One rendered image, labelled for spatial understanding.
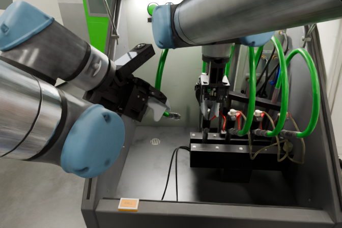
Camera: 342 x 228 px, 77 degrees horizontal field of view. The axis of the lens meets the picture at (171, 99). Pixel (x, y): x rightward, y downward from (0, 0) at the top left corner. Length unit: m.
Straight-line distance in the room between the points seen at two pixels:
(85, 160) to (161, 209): 0.44
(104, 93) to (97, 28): 3.20
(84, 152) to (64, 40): 0.19
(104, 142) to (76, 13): 5.15
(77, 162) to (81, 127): 0.03
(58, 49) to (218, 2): 0.23
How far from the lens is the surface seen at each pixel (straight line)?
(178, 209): 0.64
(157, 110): 0.49
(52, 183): 2.15
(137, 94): 0.43
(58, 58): 0.35
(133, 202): 0.65
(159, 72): 0.50
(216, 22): 0.24
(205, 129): 0.72
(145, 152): 0.96
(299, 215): 0.72
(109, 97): 0.42
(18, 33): 0.34
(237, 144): 0.83
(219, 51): 0.54
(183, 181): 0.85
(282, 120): 0.59
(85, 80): 0.38
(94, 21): 3.60
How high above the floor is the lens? 1.49
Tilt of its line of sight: 30 degrees down
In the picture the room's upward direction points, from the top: straight up
